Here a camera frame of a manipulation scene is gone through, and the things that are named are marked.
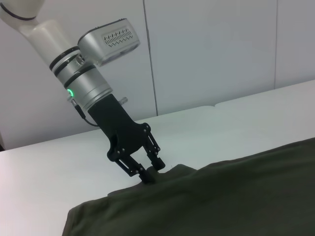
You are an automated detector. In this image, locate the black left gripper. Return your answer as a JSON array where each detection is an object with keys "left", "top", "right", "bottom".
[{"left": 87, "top": 94, "right": 165, "bottom": 184}]

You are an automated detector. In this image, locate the dark green shirt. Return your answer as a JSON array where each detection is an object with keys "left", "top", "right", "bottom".
[{"left": 64, "top": 137, "right": 315, "bottom": 236}]

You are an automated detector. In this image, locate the left wrist cable with plug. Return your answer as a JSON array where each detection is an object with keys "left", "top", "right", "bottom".
[{"left": 66, "top": 96, "right": 99, "bottom": 127}]

